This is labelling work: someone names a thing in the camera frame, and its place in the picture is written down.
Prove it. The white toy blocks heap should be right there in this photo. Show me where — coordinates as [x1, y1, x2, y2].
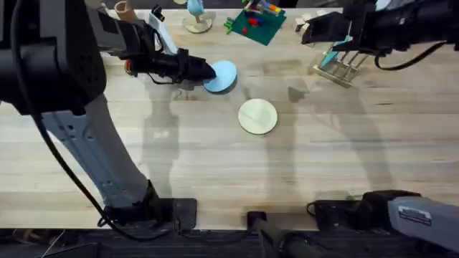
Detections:
[294, 9, 329, 34]

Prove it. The wooden peg dish rack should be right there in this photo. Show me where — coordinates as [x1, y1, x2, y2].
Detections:
[310, 49, 370, 89]

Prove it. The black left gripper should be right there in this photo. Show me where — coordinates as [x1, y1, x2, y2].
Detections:
[128, 48, 218, 84]

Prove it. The pale green round plate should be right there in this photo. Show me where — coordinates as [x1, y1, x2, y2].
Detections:
[237, 98, 279, 135]

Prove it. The green board with toy blocks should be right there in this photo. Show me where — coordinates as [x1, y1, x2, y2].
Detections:
[223, 0, 288, 47]

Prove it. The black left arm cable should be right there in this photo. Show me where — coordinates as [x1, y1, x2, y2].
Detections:
[9, 0, 176, 242]

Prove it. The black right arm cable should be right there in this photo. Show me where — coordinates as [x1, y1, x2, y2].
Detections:
[374, 40, 448, 72]

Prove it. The brown cardboard tube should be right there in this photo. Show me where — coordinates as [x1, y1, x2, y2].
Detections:
[113, 0, 139, 22]

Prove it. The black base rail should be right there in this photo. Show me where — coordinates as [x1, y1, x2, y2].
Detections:
[0, 211, 459, 258]

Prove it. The light blue round plate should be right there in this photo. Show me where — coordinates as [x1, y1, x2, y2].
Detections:
[202, 59, 238, 94]
[318, 34, 353, 69]

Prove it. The cup stand with blue cup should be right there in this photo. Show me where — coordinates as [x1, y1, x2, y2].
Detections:
[181, 0, 217, 34]

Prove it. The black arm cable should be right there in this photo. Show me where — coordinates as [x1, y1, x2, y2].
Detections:
[374, 40, 448, 72]
[9, 0, 176, 242]

